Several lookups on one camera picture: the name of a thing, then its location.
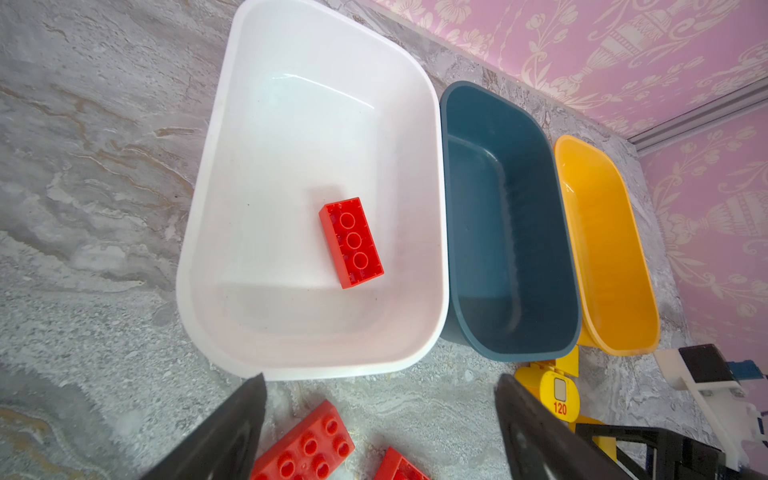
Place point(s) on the dark teal plastic bin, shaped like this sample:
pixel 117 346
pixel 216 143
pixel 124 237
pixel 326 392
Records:
pixel 514 294

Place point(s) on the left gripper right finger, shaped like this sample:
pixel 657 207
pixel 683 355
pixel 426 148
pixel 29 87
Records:
pixel 538 445

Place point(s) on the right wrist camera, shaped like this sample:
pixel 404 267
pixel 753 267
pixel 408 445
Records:
pixel 716 385

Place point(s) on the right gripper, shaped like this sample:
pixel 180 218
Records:
pixel 668 455

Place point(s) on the white plastic bin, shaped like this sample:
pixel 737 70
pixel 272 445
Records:
pixel 313 108

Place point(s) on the yellow lego brick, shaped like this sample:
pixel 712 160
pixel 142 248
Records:
pixel 607 445

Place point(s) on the long red lego brick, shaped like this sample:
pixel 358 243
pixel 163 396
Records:
pixel 312 450

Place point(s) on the yellow lego cube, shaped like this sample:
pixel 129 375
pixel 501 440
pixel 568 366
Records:
pixel 566 366

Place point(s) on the yellow rounded lego 120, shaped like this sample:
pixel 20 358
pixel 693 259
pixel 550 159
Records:
pixel 557 392

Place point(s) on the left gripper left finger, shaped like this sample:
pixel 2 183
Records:
pixel 223 446

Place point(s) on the yellow plastic bin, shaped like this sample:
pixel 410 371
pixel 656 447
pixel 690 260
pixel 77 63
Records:
pixel 620 314

